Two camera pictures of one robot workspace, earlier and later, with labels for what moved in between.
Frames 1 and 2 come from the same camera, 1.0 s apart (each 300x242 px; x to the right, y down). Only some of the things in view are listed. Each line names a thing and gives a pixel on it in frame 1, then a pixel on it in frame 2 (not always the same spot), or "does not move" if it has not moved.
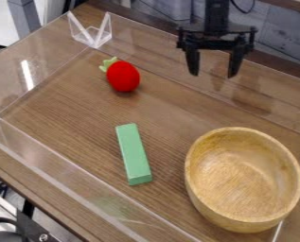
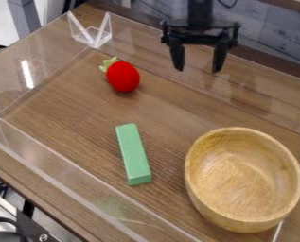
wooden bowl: [243, 180] does not move
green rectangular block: [133, 153] does not move
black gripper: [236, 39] to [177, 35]
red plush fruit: [124, 75] does not move
